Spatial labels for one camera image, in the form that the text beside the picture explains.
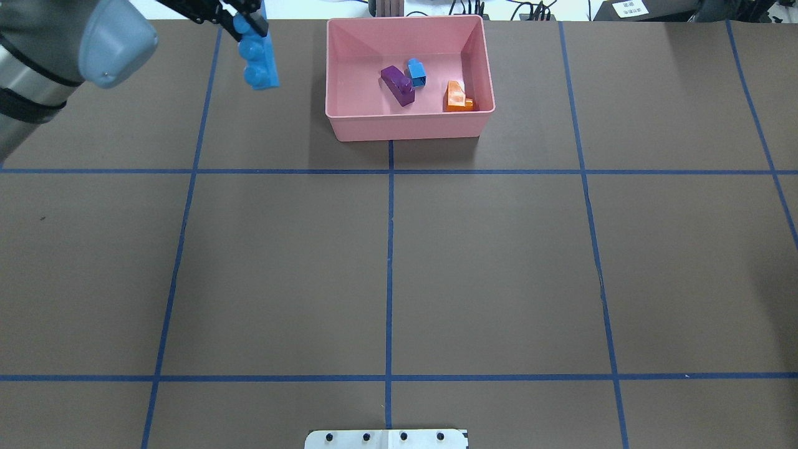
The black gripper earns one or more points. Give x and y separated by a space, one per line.
206 10

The long blue four-stud block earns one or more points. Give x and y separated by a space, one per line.
260 71

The pink plastic box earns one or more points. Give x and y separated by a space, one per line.
360 106

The purple sloped block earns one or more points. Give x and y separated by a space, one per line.
399 85

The small blue single-stud block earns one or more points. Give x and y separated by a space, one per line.
417 73

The orange sloped block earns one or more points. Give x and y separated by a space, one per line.
456 100

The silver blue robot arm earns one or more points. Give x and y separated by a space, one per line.
50 48

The grey usb hub near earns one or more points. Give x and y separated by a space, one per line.
536 13

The white label card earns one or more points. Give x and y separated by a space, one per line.
631 8

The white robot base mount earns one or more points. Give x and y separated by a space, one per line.
388 438

